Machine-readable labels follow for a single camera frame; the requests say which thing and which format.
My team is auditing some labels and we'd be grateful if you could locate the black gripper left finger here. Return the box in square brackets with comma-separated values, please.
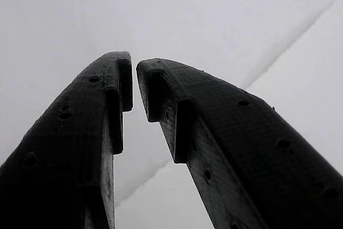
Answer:
[0, 50, 134, 229]

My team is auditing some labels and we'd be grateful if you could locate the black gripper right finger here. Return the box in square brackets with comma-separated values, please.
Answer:
[136, 57, 343, 229]

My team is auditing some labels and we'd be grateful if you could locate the white paper table cover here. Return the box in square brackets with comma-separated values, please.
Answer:
[0, 0, 343, 229]

